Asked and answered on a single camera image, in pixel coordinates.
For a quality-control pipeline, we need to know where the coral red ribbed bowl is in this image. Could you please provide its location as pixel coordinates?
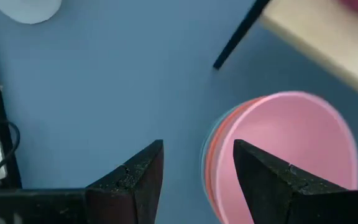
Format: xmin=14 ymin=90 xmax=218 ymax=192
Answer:
xmin=204 ymin=96 xmax=267 ymax=222

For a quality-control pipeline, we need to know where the white round plant pot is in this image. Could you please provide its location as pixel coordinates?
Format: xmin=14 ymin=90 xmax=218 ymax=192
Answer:
xmin=0 ymin=0 xmax=63 ymax=25

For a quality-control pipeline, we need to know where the black cable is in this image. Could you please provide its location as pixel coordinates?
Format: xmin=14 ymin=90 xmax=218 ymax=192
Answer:
xmin=0 ymin=119 xmax=21 ymax=189

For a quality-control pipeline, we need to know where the wooden shelf board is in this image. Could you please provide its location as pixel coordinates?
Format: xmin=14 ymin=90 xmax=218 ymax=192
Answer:
xmin=258 ymin=0 xmax=358 ymax=105

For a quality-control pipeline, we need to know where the blue ribbed bowl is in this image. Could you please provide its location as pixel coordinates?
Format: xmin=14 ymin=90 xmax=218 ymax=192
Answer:
xmin=200 ymin=102 xmax=248 ymax=200

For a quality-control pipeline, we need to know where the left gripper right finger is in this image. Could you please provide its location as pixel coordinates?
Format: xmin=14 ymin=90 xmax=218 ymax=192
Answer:
xmin=232 ymin=139 xmax=347 ymax=224

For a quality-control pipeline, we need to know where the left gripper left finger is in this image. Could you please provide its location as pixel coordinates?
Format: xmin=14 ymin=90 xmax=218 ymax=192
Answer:
xmin=85 ymin=139 xmax=165 ymax=224

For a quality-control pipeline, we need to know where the black metal shelf frame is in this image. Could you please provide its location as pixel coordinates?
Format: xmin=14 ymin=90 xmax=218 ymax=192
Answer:
xmin=212 ymin=0 xmax=272 ymax=71

